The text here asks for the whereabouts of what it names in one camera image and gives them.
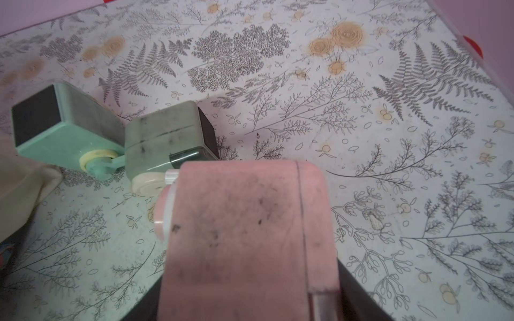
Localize grey green pencil sharpener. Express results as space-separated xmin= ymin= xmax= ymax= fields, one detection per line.
xmin=124 ymin=101 xmax=220 ymax=197

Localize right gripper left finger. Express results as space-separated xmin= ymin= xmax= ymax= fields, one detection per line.
xmin=121 ymin=277 xmax=162 ymax=321

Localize pink pencil sharpener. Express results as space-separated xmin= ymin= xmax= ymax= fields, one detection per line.
xmin=155 ymin=160 xmax=342 ymax=320

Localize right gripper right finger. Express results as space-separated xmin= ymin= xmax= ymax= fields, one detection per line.
xmin=337 ymin=259 xmax=393 ymax=321

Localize cream canvas tote bag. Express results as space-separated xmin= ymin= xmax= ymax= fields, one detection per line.
xmin=1 ymin=136 xmax=63 ymax=269

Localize mint green pencil sharpener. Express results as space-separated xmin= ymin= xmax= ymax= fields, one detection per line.
xmin=10 ymin=82 xmax=125 ymax=181

